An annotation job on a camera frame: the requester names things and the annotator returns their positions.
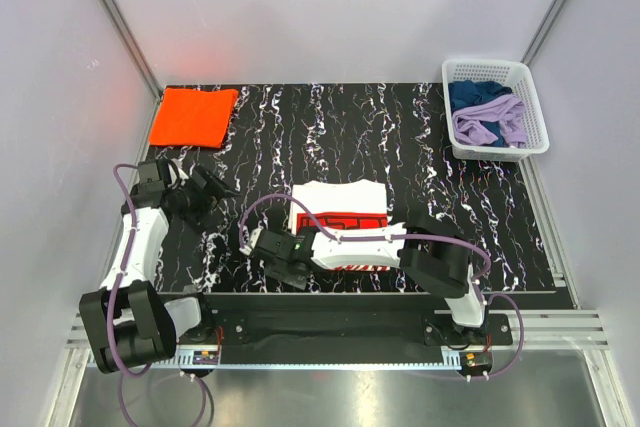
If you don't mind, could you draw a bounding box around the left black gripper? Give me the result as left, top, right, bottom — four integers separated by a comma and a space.
171, 164, 240, 234

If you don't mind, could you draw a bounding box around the white t shirt red print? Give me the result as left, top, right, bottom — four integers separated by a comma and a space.
288, 180, 391, 272

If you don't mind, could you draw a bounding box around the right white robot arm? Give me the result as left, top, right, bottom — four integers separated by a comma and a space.
241, 216, 491, 350

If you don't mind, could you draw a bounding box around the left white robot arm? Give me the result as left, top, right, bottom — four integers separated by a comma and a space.
79, 159, 239, 376

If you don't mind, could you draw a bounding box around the folded orange t shirt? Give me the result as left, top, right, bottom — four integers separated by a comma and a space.
149, 87, 239, 149

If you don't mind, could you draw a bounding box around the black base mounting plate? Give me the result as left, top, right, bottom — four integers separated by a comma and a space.
204, 293, 514, 361

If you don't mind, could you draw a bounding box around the dark blue t shirt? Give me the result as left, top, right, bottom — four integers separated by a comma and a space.
448, 80, 513, 147

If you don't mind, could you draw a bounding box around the lilac t shirt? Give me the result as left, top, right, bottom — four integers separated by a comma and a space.
452, 94, 528, 148

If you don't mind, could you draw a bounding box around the white plastic laundry basket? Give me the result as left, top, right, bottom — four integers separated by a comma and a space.
441, 58, 549, 162

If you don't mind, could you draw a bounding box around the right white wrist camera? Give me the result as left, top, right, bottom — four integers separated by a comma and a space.
240, 228, 263, 257

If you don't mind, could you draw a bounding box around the slotted cable duct rail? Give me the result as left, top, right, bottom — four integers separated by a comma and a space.
151, 348, 492, 372

